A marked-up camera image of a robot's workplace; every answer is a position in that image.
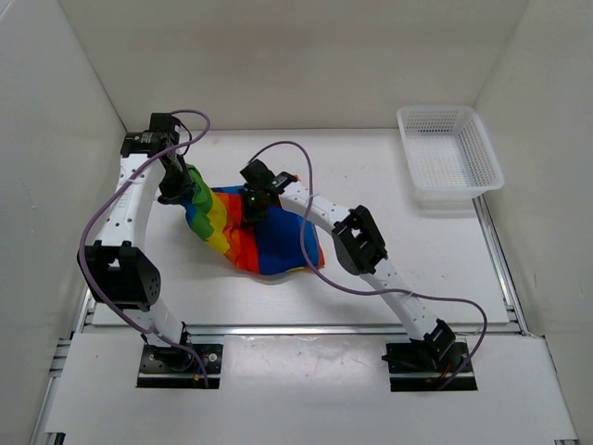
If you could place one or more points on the aluminium left side rail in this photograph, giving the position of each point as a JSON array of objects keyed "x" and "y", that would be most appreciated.
[{"x": 70, "y": 184}]

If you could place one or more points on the aluminium front rail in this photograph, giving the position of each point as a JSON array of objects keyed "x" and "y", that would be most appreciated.
[{"x": 511, "y": 328}]

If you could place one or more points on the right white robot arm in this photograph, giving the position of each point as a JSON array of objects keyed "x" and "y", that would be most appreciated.
[{"x": 359, "y": 248}]

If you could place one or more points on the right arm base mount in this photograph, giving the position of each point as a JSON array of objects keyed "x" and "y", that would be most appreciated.
[{"x": 411, "y": 370}]

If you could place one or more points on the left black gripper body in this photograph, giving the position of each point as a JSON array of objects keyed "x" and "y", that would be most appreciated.
[{"x": 176, "y": 183}]

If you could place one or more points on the rainbow striped shorts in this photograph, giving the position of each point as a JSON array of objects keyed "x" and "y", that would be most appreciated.
[{"x": 281, "y": 243}]

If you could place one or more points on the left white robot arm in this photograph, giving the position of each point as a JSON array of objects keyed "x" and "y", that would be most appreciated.
[{"x": 113, "y": 262}]

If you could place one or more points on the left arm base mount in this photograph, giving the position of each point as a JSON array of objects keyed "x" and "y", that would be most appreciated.
[{"x": 165, "y": 366}]

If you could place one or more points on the white plastic basket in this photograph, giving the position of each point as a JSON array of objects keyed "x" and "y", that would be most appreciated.
[{"x": 449, "y": 154}]

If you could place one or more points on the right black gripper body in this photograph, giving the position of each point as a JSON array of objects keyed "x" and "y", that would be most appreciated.
[{"x": 254, "y": 208}]

